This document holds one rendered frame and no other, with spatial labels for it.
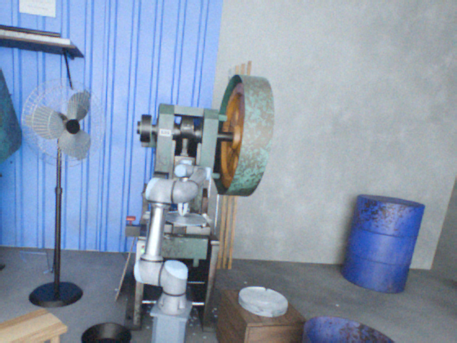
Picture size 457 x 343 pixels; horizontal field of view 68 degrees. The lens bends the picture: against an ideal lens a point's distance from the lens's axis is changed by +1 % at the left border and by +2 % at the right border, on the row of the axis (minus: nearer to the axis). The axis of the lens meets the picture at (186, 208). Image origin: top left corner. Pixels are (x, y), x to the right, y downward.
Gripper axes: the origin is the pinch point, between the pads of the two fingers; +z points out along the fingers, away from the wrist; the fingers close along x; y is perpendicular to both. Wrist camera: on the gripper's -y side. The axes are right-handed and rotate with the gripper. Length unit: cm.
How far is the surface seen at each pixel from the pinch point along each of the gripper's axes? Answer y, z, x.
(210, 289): -7, 50, -23
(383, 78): 139, -126, -218
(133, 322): -7, 76, 27
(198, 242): -0.8, 19.0, -12.9
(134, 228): -2.8, 10.5, 30.6
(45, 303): 19, 77, 91
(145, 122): 15, -57, 27
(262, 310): -45, 43, -46
